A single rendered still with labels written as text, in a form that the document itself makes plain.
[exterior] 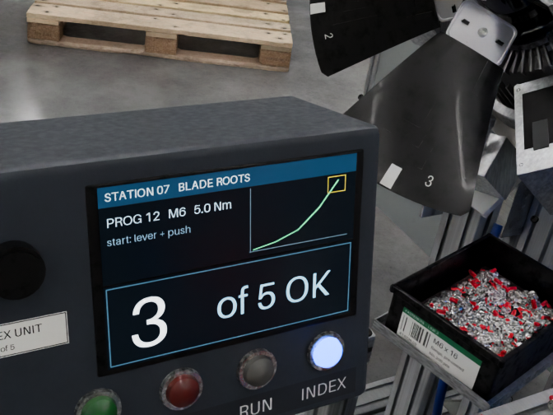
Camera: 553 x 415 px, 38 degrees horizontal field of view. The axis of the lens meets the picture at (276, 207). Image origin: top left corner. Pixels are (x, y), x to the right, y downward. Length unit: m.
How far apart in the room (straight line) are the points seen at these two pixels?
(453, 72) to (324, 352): 0.69
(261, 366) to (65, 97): 2.95
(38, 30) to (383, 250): 1.98
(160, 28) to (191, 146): 3.34
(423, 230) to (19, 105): 1.65
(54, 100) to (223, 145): 2.94
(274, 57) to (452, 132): 2.73
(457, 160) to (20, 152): 0.77
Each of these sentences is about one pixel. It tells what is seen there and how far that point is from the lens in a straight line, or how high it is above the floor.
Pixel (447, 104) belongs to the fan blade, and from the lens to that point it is 1.14.
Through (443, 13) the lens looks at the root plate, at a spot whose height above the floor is 1.10.
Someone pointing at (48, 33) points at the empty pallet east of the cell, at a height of 0.06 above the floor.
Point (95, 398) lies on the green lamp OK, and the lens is 0.47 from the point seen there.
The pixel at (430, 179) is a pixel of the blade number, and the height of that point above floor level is 0.95.
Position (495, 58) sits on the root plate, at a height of 1.09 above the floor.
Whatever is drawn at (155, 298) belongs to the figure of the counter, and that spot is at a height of 1.18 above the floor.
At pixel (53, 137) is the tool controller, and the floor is 1.24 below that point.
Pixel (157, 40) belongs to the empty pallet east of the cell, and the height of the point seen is 0.08.
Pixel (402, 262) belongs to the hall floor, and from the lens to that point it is 2.64.
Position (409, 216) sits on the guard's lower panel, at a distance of 2.66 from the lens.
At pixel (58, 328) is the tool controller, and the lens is 0.45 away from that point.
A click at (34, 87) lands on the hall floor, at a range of 3.48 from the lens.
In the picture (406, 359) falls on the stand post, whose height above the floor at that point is 0.37.
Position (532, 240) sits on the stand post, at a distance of 1.69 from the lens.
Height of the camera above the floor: 1.47
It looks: 32 degrees down
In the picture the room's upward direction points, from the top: 9 degrees clockwise
